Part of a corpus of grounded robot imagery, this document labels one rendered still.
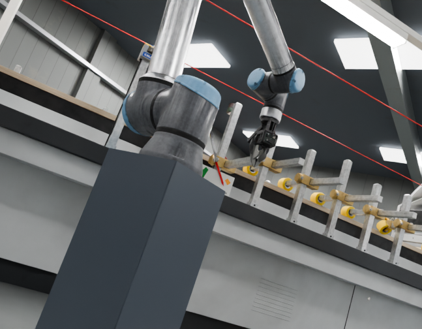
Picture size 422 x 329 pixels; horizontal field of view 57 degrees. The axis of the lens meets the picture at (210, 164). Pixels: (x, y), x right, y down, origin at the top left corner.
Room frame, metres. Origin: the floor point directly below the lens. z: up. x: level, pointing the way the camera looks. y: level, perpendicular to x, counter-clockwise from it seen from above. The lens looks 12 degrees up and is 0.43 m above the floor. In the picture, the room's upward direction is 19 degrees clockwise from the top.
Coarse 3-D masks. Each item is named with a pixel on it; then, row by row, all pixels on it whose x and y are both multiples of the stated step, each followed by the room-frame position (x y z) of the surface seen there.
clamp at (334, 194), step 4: (332, 192) 2.13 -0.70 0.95; (336, 192) 2.10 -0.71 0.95; (340, 192) 2.11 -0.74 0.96; (332, 196) 2.12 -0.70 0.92; (336, 196) 2.11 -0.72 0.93; (340, 196) 2.11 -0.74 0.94; (344, 196) 2.12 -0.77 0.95; (340, 200) 2.12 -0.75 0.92; (344, 200) 2.12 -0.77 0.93; (344, 204) 2.18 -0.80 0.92; (348, 204) 2.15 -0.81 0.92; (352, 204) 2.14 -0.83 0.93
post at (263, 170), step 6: (270, 150) 1.95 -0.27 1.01; (270, 156) 1.96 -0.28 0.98; (264, 168) 1.95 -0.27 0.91; (258, 174) 1.97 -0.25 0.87; (264, 174) 1.96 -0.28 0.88; (258, 180) 1.95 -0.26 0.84; (264, 180) 1.96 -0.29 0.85; (258, 186) 1.95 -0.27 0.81; (252, 192) 1.97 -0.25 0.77; (258, 192) 1.96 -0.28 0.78; (252, 198) 1.95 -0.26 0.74; (258, 198) 1.96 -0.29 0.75
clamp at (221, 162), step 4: (212, 156) 1.86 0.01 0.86; (212, 160) 1.85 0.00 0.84; (220, 160) 1.86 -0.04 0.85; (224, 160) 1.87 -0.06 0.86; (212, 164) 1.88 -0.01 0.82; (220, 164) 1.87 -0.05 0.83; (224, 168) 1.88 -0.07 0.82; (232, 168) 1.89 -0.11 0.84; (228, 172) 1.92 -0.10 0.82; (232, 172) 1.89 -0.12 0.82
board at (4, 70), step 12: (12, 72) 1.73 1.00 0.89; (36, 84) 1.77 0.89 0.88; (60, 96) 1.81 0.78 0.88; (96, 108) 1.86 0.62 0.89; (204, 156) 2.06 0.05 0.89; (252, 180) 2.17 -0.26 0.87; (288, 192) 2.25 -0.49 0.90; (312, 204) 2.31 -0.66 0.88; (372, 228) 2.48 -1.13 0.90; (420, 252) 2.63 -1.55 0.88
